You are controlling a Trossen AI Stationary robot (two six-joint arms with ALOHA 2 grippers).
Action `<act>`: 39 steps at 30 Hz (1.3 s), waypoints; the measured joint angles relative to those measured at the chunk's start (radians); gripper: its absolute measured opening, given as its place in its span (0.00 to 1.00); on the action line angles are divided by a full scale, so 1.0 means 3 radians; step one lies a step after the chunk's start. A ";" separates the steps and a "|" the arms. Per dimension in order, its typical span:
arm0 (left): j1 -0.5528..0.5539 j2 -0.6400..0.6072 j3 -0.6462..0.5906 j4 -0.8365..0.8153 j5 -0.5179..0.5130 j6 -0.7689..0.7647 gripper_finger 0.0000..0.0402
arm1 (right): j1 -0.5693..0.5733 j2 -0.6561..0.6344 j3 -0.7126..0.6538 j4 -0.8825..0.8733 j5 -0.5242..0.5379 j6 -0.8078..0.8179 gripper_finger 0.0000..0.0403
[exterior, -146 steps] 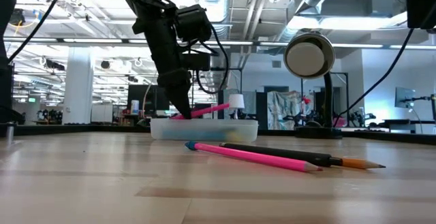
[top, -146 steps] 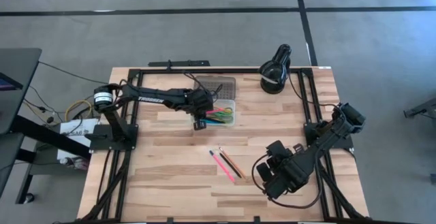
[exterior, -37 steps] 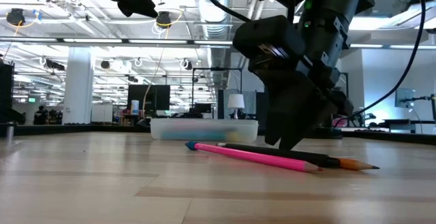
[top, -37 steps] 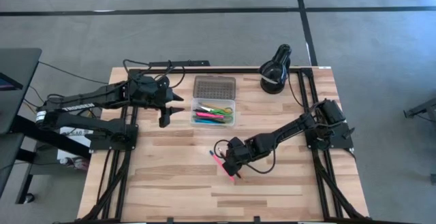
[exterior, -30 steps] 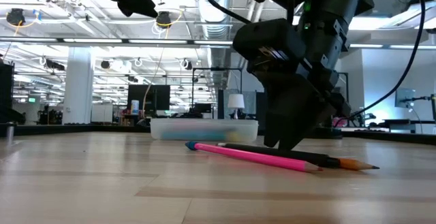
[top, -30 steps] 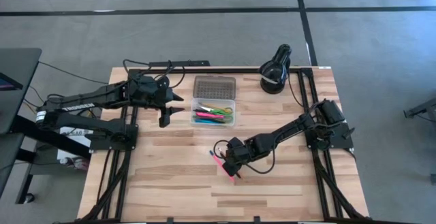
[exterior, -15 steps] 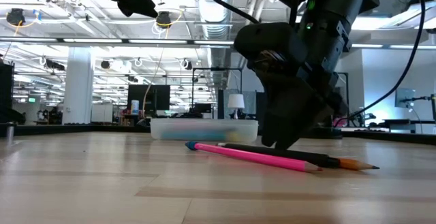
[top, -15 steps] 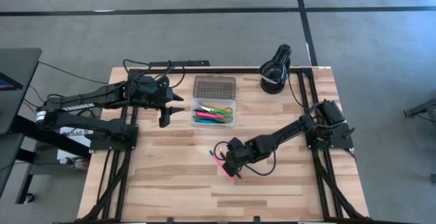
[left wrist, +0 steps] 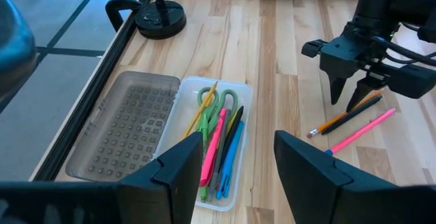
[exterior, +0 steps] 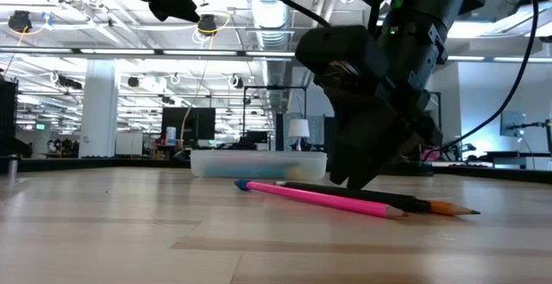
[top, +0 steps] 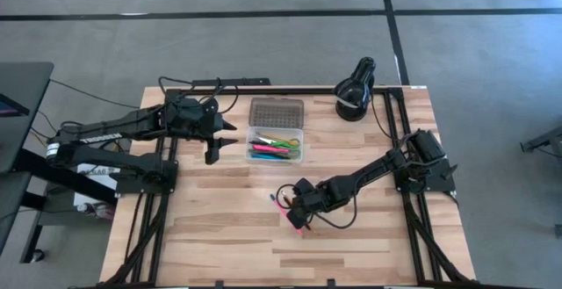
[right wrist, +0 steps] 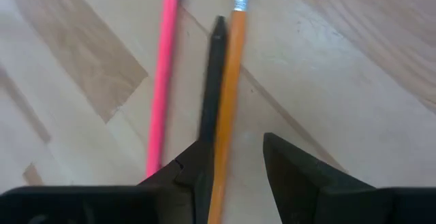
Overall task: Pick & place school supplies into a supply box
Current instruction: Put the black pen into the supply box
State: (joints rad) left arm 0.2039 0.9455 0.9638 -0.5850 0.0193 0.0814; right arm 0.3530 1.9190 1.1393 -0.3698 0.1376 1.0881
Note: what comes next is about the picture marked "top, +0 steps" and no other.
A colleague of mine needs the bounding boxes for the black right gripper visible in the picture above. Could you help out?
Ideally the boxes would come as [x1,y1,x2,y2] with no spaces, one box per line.
[287,177,333,230]

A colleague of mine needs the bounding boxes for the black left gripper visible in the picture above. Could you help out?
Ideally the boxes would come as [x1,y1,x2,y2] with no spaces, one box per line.
[166,97,240,166]

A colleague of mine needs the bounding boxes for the clear plastic supply box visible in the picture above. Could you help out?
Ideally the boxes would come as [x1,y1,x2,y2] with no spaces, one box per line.
[244,125,305,165]

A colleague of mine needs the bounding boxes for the pink pencil with blue eraser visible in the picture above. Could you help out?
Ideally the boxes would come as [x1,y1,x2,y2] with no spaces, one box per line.
[269,193,305,236]

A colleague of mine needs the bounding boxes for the pink highlighter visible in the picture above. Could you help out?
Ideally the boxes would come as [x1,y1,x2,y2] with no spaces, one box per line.
[252,144,290,154]

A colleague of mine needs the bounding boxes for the clear plastic pen box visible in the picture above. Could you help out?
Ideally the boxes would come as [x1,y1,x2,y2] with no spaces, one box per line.
[248,97,306,130]

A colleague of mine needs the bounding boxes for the green scissors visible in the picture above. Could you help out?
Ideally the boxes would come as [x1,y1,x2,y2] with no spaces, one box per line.
[254,133,302,149]

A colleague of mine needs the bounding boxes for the white labelled box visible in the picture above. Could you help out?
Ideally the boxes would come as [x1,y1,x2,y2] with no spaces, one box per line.
[73,162,122,209]

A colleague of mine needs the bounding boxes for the black power strip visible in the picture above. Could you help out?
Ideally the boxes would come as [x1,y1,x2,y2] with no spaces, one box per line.
[191,76,272,87]

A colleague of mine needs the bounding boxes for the black desk lamp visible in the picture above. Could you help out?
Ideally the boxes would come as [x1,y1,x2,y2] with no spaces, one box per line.
[333,55,378,122]

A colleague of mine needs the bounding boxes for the black desk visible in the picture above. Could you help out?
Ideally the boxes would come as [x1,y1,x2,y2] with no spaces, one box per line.
[0,61,55,255]

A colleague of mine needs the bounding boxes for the tablet screen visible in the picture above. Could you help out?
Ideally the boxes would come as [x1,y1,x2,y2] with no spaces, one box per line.
[0,93,31,119]

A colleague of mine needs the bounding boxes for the black equipment stand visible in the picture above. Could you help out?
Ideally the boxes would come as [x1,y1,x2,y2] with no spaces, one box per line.
[520,124,562,161]

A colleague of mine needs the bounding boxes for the black cable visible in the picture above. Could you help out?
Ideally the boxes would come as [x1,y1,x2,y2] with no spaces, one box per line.
[275,183,359,231]

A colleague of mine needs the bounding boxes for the black aluminium table frame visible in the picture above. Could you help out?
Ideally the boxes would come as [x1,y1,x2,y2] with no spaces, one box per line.
[99,87,478,288]

